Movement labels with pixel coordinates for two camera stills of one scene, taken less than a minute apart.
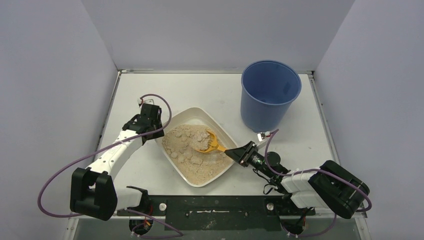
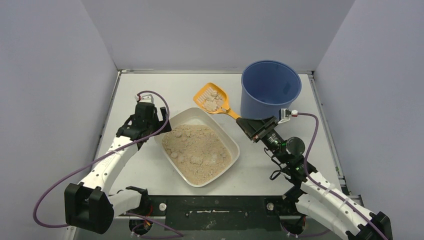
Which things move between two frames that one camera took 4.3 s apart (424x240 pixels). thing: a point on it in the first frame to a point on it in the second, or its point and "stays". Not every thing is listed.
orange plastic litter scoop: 207,142 to 214,100
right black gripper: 248,153 to 260,128
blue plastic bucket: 268,89 stays
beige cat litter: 193,152 stays
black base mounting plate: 226,213 stays
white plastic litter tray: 196,167 stays
